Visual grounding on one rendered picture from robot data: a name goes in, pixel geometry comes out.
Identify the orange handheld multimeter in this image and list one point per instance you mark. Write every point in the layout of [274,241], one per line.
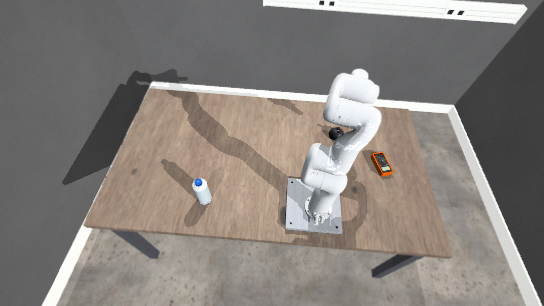
[381,163]

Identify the white bottle with blue cap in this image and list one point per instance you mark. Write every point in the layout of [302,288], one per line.
[201,191]

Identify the black dome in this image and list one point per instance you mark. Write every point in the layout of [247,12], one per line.
[334,133]

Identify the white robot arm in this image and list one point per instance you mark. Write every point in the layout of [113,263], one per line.
[326,167]

